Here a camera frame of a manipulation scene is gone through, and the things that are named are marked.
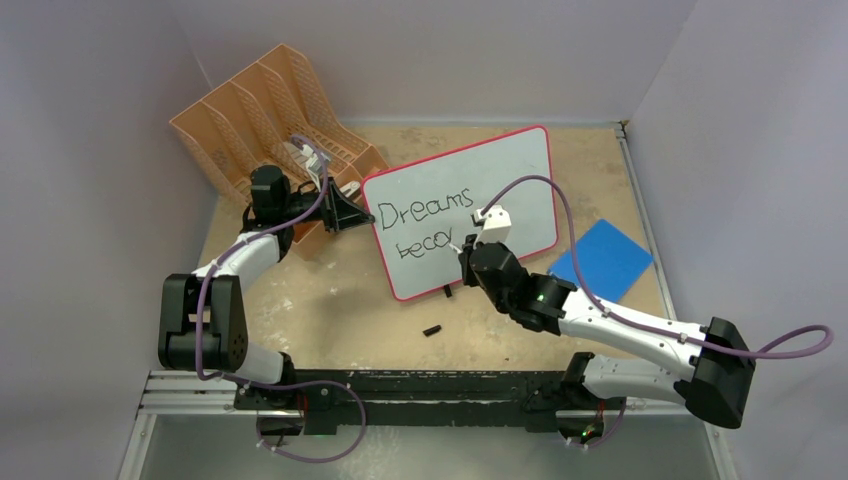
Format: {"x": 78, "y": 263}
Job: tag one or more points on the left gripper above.
{"x": 345, "y": 213}

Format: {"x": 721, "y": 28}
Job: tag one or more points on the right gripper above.
{"x": 469, "y": 277}

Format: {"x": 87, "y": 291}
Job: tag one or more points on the pink-framed whiteboard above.
{"x": 421, "y": 207}

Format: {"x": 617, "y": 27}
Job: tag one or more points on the black marker cap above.
{"x": 432, "y": 330}

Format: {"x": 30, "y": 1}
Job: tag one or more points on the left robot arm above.
{"x": 203, "y": 326}

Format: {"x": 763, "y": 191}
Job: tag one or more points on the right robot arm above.
{"x": 705, "y": 368}

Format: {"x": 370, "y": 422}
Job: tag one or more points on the white stapler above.
{"x": 351, "y": 189}

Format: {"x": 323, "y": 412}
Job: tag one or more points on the peach plastic file organizer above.
{"x": 247, "y": 122}

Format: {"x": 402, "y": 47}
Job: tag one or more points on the blue notebook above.
{"x": 610, "y": 261}

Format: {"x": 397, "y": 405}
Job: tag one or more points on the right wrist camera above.
{"x": 494, "y": 224}

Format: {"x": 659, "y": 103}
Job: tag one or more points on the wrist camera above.
{"x": 494, "y": 224}
{"x": 312, "y": 163}

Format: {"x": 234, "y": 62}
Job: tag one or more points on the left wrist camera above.
{"x": 312, "y": 163}

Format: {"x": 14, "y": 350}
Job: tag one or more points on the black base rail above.
{"x": 536, "y": 401}

